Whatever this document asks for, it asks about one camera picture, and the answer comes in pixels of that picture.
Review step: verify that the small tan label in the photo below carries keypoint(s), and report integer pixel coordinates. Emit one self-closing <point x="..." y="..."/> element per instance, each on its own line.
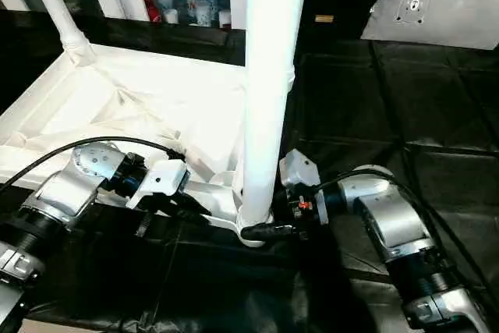
<point x="324" y="18"/>

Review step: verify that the red box in cabinet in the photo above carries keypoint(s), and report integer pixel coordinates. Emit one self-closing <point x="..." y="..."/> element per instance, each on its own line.
<point x="153" y="7"/>

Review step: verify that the small white jar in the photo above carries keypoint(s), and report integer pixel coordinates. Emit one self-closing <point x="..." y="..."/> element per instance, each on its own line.
<point x="170" y="16"/>
<point x="225" y="19"/>
<point x="200" y="13"/>

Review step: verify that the black work mat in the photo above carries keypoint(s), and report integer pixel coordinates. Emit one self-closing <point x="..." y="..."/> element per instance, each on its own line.
<point x="390" y="95"/>

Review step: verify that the white plastic table leg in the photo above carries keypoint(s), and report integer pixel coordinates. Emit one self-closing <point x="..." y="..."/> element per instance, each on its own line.
<point x="269" y="75"/>
<point x="58" y="9"/>

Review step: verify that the white plastic table top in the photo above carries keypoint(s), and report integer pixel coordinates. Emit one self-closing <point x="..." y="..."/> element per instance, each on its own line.
<point x="156" y="95"/>

